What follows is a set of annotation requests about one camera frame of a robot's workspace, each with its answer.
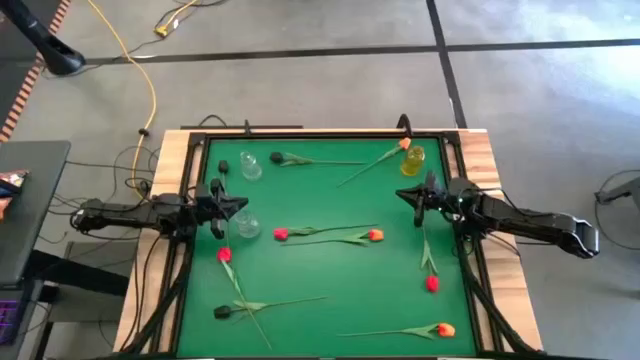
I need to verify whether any yellow glass vase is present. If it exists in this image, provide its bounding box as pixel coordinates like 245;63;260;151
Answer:
400;145;426;177

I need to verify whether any green table mat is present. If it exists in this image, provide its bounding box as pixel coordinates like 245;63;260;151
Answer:
177;137;477;357

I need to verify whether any black desk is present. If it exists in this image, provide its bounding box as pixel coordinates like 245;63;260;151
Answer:
0;141;72;289

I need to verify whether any purple lit keyboard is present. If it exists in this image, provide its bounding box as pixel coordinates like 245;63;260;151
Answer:
0;298;22;346

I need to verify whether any black tulip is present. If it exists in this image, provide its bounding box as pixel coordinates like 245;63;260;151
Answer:
213;294;329;321
269;151;367;169

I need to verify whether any black orange-edged floor mat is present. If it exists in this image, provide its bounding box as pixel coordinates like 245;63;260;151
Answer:
0;0;72;144

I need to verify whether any red tulip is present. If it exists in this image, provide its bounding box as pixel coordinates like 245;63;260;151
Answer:
419;225;441;294
273;223;379;242
216;246;274;351

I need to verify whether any grey stand foot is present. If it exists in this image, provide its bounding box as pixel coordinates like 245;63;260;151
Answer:
594;175;640;206

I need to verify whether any clear round patterned vase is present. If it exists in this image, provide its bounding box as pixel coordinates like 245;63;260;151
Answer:
232;208;262;240

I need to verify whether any yellow cable with plug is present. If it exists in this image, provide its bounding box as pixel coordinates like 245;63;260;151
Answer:
153;0;201;39

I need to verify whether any orange tulip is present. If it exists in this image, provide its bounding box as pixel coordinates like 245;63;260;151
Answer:
337;136;413;189
337;322;457;341
281;228;385;248

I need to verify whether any colourful packet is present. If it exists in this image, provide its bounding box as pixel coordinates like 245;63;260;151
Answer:
0;169;30;221

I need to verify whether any clear ribbed glass vase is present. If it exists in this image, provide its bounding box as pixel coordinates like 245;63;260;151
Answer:
239;150;263;182

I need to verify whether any black stand leg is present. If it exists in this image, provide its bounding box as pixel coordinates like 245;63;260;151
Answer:
0;0;87;77

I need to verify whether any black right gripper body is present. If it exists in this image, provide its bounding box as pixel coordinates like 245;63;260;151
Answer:
413;171;454;227

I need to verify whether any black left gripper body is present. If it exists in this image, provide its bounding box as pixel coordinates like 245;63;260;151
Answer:
194;177;230;240

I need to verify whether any long yellow floor cable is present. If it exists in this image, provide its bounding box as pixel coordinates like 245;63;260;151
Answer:
87;0;159;189

